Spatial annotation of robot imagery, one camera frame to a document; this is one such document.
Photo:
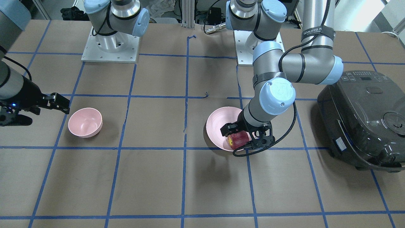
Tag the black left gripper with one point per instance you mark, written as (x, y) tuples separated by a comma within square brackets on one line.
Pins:
[(247, 125)]

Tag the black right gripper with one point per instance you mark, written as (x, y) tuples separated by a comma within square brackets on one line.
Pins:
[(28, 93)]

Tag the red apple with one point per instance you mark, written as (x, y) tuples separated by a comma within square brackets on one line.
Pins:
[(237, 140)]

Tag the pink bowl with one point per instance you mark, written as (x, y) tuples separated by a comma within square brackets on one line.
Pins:
[(85, 123)]

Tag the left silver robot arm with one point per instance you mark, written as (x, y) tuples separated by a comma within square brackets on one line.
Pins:
[(275, 70)]

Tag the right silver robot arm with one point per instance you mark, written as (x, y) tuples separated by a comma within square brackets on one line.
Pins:
[(111, 21)]

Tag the pink plate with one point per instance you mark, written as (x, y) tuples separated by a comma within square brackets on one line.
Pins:
[(216, 121)]

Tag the dark rice cooker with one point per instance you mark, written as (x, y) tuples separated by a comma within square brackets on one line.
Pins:
[(363, 114)]

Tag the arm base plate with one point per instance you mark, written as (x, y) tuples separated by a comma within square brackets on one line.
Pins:
[(245, 45), (117, 48)]

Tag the aluminium frame post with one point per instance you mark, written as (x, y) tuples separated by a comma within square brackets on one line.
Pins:
[(188, 14)]

